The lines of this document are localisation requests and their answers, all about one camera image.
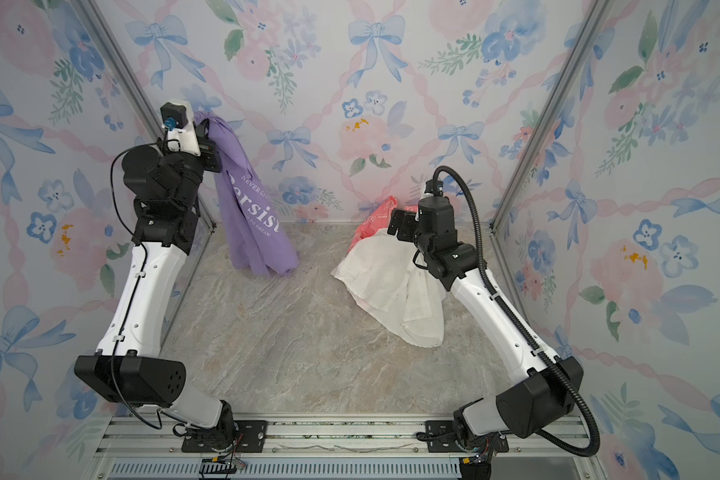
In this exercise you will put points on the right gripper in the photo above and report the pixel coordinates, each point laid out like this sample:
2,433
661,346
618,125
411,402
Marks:
408,220

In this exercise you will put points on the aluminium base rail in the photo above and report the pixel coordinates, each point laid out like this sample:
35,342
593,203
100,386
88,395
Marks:
330,446

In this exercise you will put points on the left aluminium corner post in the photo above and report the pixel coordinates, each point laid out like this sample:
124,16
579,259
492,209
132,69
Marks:
105,40

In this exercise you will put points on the white cloth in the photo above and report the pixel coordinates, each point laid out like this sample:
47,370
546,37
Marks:
381,277

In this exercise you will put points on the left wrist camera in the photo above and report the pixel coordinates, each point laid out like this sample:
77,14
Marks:
177,123

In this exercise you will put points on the purple printed t-shirt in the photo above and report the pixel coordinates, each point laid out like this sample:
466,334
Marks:
255,238

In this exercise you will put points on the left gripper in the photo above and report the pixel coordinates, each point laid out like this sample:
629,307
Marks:
208,152

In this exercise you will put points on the right aluminium corner post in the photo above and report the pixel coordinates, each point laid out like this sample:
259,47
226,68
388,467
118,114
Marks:
583,42

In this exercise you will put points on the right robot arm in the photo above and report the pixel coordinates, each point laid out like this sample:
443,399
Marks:
542,383

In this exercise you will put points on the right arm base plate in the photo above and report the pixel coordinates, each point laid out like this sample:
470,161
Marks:
452,436

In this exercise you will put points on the pink patterned cloth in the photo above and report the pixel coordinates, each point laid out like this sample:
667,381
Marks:
378,220

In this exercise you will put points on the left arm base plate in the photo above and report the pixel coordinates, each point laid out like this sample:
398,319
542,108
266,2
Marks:
225,438

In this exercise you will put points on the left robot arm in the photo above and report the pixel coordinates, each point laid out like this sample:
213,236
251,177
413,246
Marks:
127,367

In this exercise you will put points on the aluminium corner post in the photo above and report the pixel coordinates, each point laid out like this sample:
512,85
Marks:
105,40
583,42

